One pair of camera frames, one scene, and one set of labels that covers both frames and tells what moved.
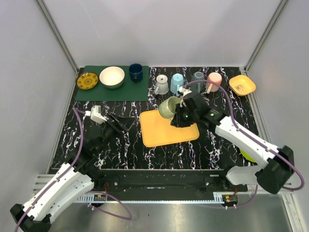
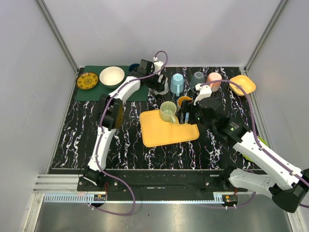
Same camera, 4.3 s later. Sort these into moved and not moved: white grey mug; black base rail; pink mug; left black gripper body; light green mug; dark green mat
Moved: light green mug; left black gripper body
Not moved: black base rail; dark green mat; pink mug; white grey mug
